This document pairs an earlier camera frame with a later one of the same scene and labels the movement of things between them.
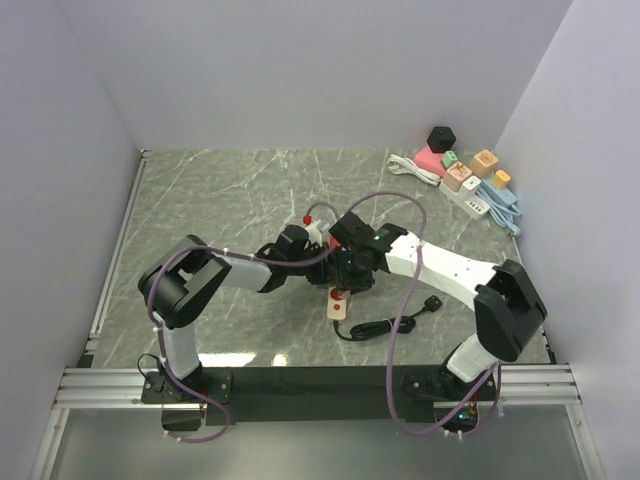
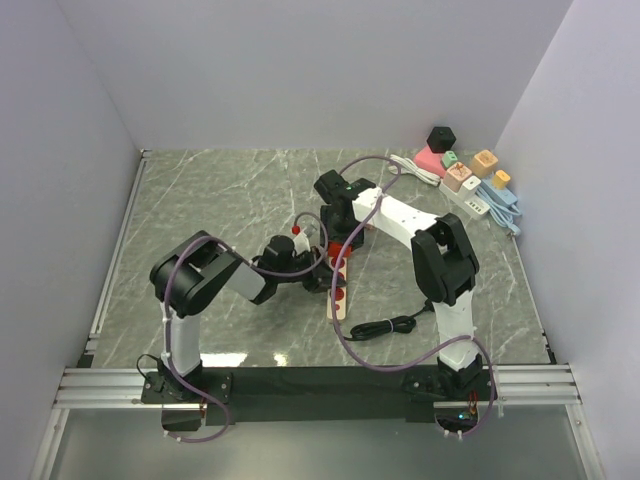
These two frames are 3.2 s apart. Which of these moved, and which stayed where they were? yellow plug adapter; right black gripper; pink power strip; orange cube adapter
Moved: right black gripper
Stayed: orange cube adapter; pink power strip; yellow plug adapter
